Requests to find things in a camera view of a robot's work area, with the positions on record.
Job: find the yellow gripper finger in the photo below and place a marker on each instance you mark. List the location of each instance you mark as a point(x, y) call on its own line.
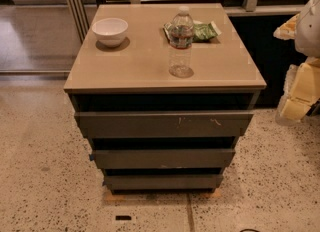
point(301, 89)
point(287, 30)

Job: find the grey drawer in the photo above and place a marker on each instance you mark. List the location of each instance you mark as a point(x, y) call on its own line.
point(163, 159)
point(161, 182)
point(163, 124)

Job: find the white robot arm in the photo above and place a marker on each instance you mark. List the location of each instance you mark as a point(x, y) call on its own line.
point(307, 40)

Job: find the grey drawer cabinet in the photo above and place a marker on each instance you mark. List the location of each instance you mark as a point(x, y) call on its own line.
point(135, 77)

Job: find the green snack bag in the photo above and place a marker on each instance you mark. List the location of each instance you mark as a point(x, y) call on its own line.
point(201, 32)

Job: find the clear plastic water bottle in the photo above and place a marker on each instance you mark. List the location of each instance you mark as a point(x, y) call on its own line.
point(180, 51)

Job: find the white ceramic bowl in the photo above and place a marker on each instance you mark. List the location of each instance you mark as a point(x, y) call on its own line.
point(110, 32)

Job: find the wooden board under cabinet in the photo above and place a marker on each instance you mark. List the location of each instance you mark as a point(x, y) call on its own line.
point(138, 195)

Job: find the black floor outlet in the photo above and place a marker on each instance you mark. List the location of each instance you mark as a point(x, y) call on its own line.
point(123, 218)

